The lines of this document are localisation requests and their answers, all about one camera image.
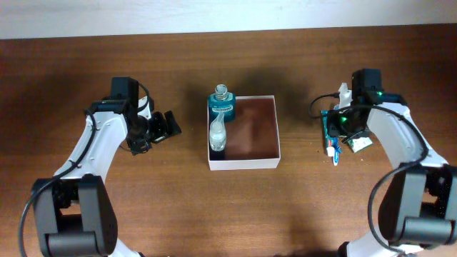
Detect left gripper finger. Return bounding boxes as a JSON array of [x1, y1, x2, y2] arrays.
[[149, 111, 168, 143], [164, 111, 181, 136]]

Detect clear pump sanitizer bottle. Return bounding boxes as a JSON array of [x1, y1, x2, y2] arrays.
[[209, 112, 226, 161]]

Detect teal mouthwash bottle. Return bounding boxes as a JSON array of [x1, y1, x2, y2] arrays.
[[208, 84, 236, 123]]

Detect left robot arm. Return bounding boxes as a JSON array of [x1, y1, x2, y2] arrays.
[[24, 77, 181, 256]]

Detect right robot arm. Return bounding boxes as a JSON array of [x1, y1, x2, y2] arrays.
[[323, 69, 456, 257]]

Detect green white soap packet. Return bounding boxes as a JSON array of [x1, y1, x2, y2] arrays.
[[348, 137, 373, 153]]

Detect white cardboard box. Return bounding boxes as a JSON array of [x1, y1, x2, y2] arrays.
[[208, 96, 281, 171]]

